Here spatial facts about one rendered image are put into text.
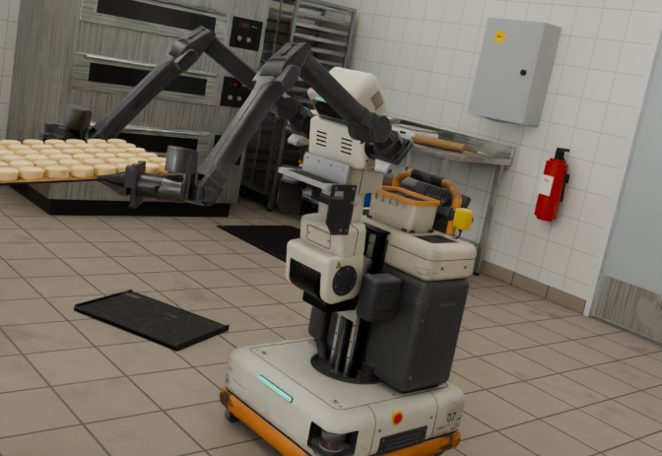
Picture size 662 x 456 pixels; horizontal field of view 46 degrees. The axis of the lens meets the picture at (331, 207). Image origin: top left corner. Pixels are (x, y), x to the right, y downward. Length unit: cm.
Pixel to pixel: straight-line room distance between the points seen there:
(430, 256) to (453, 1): 405
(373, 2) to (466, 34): 113
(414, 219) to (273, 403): 78
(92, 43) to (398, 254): 325
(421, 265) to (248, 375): 72
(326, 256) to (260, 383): 53
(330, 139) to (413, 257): 48
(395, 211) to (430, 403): 67
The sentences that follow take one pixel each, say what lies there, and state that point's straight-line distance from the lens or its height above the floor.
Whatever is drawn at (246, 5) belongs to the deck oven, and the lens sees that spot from 592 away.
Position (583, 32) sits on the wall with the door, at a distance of 563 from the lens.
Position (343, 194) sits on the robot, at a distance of 237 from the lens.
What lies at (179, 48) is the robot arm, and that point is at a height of 129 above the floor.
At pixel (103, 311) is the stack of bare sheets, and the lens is 380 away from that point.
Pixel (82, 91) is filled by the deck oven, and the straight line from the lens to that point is 539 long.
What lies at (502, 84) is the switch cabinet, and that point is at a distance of 568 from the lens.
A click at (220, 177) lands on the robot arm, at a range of 185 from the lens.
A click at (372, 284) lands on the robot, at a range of 250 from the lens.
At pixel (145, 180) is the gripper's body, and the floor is 100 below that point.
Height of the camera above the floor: 133
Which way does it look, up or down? 10 degrees down
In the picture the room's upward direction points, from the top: 11 degrees clockwise
